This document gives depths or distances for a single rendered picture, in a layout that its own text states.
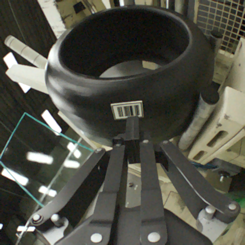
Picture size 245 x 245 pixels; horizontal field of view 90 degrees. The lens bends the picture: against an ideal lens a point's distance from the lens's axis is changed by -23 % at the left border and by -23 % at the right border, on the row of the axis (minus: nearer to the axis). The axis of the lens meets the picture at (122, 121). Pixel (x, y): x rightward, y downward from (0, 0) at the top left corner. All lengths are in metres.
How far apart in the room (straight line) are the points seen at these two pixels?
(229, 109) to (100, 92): 0.27
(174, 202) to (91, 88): 0.77
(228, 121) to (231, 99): 0.05
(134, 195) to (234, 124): 0.76
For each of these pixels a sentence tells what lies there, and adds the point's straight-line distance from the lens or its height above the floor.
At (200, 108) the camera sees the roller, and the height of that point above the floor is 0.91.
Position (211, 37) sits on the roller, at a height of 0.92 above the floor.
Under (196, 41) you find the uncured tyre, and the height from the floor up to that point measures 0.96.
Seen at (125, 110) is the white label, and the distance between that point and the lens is 0.31.
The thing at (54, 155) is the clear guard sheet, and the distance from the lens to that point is 1.19.
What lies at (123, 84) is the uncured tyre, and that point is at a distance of 0.33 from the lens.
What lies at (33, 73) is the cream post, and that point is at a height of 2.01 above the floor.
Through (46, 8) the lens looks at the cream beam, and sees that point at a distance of 0.98.
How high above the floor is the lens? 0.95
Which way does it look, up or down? 19 degrees up
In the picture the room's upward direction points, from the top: 69 degrees counter-clockwise
